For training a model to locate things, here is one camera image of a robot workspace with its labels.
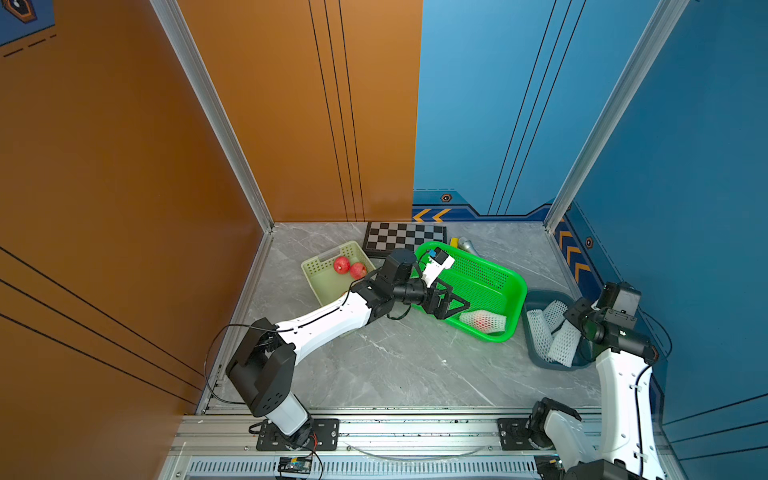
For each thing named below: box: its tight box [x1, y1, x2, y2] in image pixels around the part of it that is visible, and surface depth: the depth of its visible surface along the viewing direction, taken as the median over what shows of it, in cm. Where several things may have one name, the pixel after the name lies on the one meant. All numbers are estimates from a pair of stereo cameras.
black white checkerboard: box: [363, 221, 448, 257], surface depth 114 cm
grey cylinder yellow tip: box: [450, 236, 479, 256], surface depth 112 cm
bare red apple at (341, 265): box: [333, 256, 351, 275], surface depth 104 cm
